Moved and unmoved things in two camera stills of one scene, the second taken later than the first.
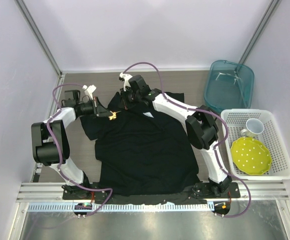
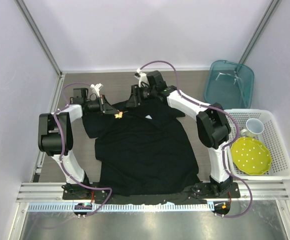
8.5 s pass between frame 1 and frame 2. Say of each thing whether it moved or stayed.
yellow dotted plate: stayed
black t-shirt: stayed
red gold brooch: moved
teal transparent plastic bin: stayed
